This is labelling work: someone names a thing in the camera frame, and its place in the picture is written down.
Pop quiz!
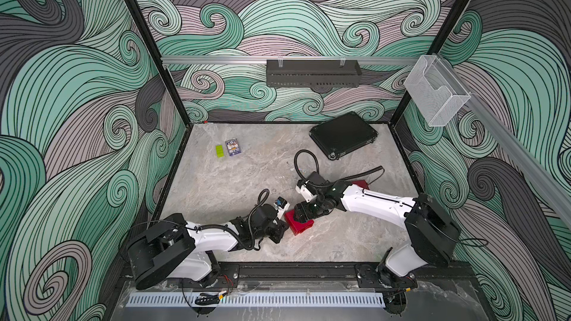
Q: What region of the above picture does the red jewelry box lid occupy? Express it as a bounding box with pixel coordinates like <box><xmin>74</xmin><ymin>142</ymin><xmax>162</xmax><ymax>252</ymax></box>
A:
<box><xmin>352</xmin><ymin>180</ymin><xmax>369</xmax><ymax>190</ymax></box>

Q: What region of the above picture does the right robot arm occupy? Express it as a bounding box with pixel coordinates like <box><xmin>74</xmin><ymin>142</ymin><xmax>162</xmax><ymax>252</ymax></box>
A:
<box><xmin>293</xmin><ymin>150</ymin><xmax>461</xmax><ymax>290</ymax></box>

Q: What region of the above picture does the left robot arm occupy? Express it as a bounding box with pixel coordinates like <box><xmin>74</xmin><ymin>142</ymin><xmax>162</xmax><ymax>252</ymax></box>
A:
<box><xmin>126</xmin><ymin>189</ymin><xmax>289</xmax><ymax>290</ymax></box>

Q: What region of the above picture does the black flat case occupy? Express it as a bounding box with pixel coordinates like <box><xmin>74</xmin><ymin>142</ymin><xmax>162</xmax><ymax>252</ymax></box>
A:
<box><xmin>309</xmin><ymin>112</ymin><xmax>379</xmax><ymax>161</ymax></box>

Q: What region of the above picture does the small card pack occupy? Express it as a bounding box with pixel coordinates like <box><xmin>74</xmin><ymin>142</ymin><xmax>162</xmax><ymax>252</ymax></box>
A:
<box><xmin>225</xmin><ymin>138</ymin><xmax>242</xmax><ymax>156</ymax></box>

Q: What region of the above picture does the green small block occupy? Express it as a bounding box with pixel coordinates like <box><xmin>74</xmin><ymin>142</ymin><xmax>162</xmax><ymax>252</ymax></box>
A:
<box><xmin>215</xmin><ymin>145</ymin><xmax>225</xmax><ymax>158</ymax></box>

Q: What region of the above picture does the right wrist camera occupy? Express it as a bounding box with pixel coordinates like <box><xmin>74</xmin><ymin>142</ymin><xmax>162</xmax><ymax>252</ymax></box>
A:
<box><xmin>295</xmin><ymin>184</ymin><xmax>315</xmax><ymax>203</ymax></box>

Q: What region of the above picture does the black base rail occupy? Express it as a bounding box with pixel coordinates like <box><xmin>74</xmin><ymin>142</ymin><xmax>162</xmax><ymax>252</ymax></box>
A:
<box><xmin>206</xmin><ymin>262</ymin><xmax>475</xmax><ymax>291</ymax></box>

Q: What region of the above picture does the white slotted cable duct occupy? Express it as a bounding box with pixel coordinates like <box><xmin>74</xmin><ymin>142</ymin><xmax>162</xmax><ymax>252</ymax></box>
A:
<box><xmin>126</xmin><ymin>291</ymin><xmax>385</xmax><ymax>308</ymax></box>

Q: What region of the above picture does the black wall tray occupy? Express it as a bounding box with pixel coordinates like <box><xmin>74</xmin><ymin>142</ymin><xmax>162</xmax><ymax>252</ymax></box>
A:
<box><xmin>266</xmin><ymin>60</ymin><xmax>363</xmax><ymax>90</ymax></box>

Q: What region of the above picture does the aluminium wall rail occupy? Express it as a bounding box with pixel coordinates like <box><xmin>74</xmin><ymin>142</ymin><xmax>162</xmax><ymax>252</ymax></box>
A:
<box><xmin>161</xmin><ymin>55</ymin><xmax>419</xmax><ymax>66</ymax></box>

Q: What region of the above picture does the clear acrylic wall holder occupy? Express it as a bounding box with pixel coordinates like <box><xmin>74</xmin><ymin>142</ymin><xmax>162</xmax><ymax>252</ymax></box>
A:
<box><xmin>404</xmin><ymin>54</ymin><xmax>471</xmax><ymax>127</ymax></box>

